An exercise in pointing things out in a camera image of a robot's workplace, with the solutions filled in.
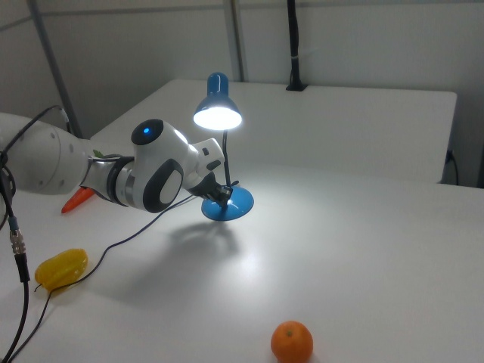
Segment black wall plug cable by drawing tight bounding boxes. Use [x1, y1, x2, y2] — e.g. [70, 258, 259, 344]
[445, 148, 461, 186]

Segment grey metal partition post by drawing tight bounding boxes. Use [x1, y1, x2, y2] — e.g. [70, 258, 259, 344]
[229, 0, 247, 83]
[27, 0, 85, 140]

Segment black camera stand with clamp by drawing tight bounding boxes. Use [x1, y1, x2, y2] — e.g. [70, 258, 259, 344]
[285, 0, 308, 92]

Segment yellow toy starfruit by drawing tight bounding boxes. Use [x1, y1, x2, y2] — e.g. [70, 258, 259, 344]
[34, 248, 90, 293]

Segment orange mandarin fruit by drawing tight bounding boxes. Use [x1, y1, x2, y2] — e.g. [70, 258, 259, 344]
[270, 320, 315, 363]

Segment orange toy carrot green leaves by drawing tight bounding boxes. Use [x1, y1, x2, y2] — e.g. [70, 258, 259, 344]
[61, 149, 115, 215]

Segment black robot cable with connector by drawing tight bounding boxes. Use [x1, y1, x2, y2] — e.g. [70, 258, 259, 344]
[0, 104, 73, 363]

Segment dark robot gripper body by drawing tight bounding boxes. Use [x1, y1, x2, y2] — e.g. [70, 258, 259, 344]
[187, 169, 224, 203]

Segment black lamp power cable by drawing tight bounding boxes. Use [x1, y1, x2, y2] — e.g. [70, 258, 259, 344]
[0, 191, 197, 362]

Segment blue desk lamp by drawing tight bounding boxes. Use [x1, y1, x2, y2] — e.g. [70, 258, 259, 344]
[193, 72, 255, 222]

